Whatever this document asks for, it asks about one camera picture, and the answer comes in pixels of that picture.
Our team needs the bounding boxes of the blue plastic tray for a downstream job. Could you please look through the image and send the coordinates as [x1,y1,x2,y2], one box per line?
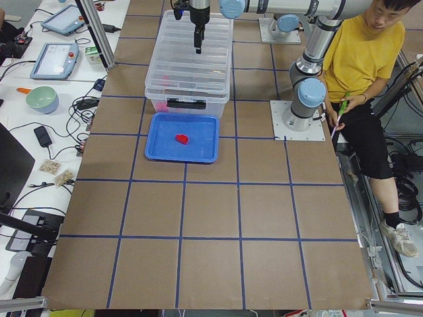
[145,112,220,163]

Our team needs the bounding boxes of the clear plastic box lid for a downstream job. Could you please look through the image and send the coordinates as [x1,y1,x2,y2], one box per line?
[145,10,233,102]

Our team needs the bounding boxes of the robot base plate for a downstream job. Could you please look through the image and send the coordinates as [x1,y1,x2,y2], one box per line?
[270,100,325,141]
[258,18,301,45]

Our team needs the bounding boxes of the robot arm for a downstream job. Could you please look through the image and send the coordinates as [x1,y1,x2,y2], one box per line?
[188,0,210,54]
[219,0,371,131]

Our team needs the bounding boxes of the black smartphone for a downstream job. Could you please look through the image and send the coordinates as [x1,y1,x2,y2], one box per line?
[34,125,52,148]

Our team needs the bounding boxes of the aluminium frame post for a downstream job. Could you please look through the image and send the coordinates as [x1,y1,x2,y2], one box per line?
[75,0,116,70]

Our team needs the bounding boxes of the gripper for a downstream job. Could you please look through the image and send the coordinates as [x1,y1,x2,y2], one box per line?
[190,9,210,53]

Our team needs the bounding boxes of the snack bag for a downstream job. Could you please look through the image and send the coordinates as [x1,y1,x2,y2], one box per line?
[39,159,61,175]
[54,168,75,187]

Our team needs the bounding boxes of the clear plastic storage box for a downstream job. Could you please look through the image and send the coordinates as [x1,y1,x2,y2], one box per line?
[145,88,229,118]

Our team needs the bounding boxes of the black power adapter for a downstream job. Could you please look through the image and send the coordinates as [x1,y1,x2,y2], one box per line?
[102,24,121,33]

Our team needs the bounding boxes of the red block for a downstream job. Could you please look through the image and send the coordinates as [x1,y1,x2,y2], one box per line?
[175,134,189,145]
[156,102,169,112]

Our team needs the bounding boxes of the teach pendant tablet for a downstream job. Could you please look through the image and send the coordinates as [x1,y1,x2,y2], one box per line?
[41,5,85,36]
[30,43,79,80]

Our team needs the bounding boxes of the black box latch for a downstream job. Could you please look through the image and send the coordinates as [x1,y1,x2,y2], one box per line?
[167,98,206,110]

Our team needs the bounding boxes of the green milk carton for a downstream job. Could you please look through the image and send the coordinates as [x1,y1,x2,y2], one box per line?
[84,46,102,65]

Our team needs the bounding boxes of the green bowl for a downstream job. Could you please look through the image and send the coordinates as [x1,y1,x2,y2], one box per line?
[26,86,59,114]

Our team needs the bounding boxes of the toy carrot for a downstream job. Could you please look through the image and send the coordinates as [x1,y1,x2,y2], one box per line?
[17,87,31,94]

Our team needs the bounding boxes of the person in yellow shirt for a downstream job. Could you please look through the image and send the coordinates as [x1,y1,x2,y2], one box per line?
[319,1,418,258]

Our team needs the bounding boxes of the green handled stick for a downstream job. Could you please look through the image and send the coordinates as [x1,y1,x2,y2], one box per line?
[330,100,349,138]

